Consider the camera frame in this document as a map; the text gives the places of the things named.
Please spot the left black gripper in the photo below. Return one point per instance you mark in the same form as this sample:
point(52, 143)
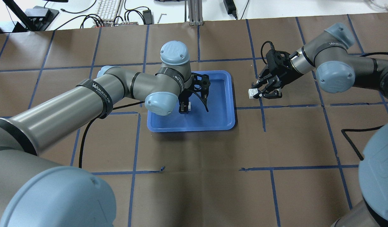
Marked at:
point(183, 100)

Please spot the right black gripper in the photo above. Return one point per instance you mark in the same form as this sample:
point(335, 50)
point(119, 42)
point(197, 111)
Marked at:
point(283, 78)

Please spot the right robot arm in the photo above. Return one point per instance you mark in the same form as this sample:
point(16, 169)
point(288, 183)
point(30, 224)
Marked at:
point(337, 71)

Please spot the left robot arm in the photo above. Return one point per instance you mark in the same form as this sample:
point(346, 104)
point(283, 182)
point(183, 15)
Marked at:
point(35, 192)

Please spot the blue plastic tray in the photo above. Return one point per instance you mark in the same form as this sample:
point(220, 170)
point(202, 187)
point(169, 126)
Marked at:
point(221, 114)

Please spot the brown paper table cover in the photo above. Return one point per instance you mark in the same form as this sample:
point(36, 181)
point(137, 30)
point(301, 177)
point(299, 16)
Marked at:
point(284, 163)

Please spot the black power adapter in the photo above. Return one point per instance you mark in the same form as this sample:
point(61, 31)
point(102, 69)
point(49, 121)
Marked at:
point(230, 8)
point(147, 16)

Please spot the white keyboard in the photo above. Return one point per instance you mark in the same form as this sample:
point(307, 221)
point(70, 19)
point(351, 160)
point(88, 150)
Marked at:
point(107, 10)

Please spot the black monitor stand base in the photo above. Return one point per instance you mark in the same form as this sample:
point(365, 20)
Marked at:
point(41, 17)

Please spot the aluminium frame post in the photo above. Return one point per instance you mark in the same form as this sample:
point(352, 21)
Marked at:
point(195, 12)

